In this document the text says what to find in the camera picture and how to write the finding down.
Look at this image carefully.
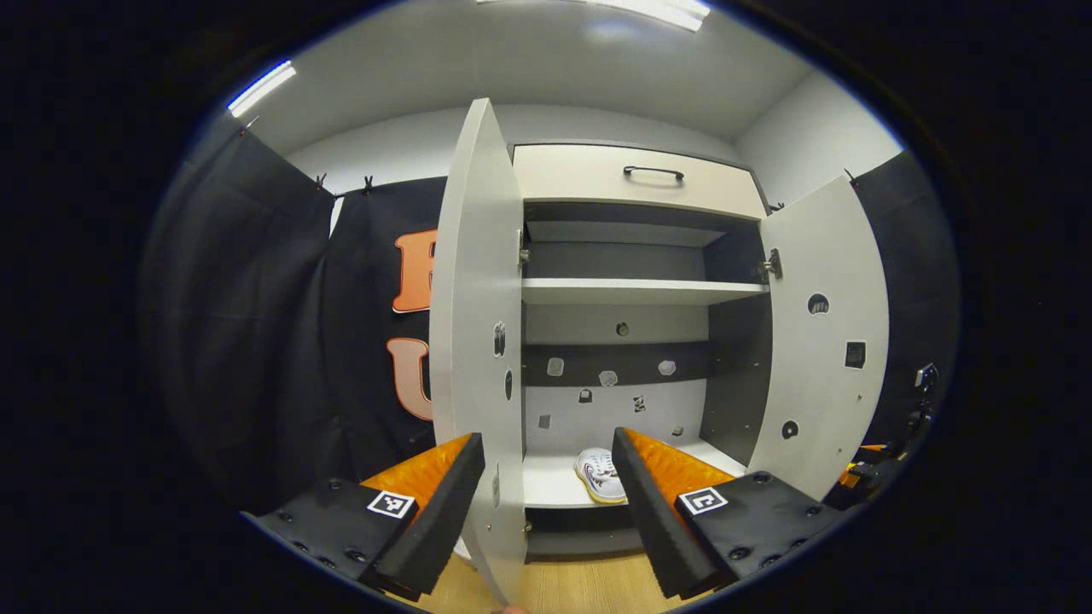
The white cabinet drawer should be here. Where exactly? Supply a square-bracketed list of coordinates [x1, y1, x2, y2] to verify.
[512, 143, 769, 221]

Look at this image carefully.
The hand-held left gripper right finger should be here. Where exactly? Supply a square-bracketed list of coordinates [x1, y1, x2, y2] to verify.
[611, 426, 845, 600]

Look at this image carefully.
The black backdrop cloth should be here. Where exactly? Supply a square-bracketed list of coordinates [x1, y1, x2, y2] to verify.
[141, 115, 961, 513]

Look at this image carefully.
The white cabinet door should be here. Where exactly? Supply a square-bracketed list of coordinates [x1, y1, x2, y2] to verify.
[429, 98, 528, 606]
[746, 177, 890, 502]

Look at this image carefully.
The white canvas shoe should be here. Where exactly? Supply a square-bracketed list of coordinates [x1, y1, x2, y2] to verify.
[574, 448, 628, 505]

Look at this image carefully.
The ceiling light panel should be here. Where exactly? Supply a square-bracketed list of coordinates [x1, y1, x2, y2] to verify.
[227, 60, 297, 118]
[478, 0, 711, 32]

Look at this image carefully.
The white cabinet shelf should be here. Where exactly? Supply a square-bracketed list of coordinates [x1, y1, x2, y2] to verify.
[520, 278, 771, 306]
[522, 439, 747, 510]

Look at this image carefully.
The white and grey shoe cabinet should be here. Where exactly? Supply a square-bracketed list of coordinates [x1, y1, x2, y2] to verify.
[512, 143, 773, 559]

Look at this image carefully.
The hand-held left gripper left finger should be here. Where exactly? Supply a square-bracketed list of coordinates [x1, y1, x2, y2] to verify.
[243, 432, 487, 598]

